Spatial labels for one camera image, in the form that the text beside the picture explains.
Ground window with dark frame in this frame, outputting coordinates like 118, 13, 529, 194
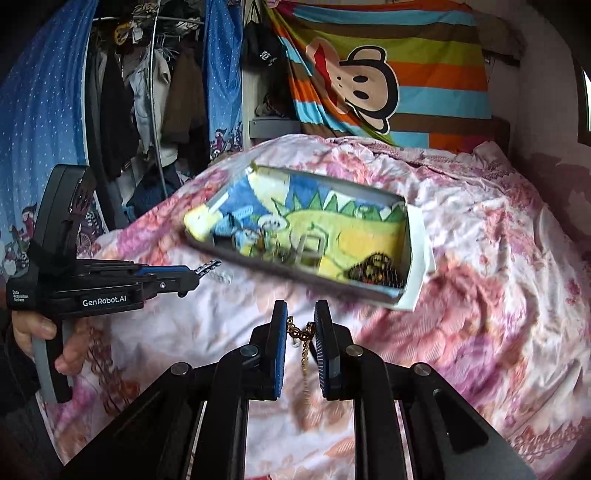
573, 60, 591, 147

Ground striped monkey blanket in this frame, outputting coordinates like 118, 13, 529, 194
266, 1, 494, 153

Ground blue polka dot curtain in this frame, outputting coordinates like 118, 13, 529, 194
1, 1, 242, 278

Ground black beaded hair clip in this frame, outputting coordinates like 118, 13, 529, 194
194, 259, 221, 278

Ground hanging clothes in wardrobe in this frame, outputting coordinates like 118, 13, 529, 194
85, 1, 208, 229

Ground person's left hand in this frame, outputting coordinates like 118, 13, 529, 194
11, 310, 93, 377

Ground grey shelf beside bed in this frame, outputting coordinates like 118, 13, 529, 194
249, 116, 301, 141

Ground dark bead necklace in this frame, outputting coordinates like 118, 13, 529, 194
345, 250, 404, 289

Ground pink floral bed quilt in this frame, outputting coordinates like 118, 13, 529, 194
42, 135, 590, 479

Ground blue watch in tray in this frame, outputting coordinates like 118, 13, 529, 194
213, 213, 260, 252

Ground grey tray with dinosaur drawing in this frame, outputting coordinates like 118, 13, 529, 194
183, 163, 436, 311

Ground gold chain bracelet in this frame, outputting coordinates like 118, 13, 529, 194
285, 315, 318, 407

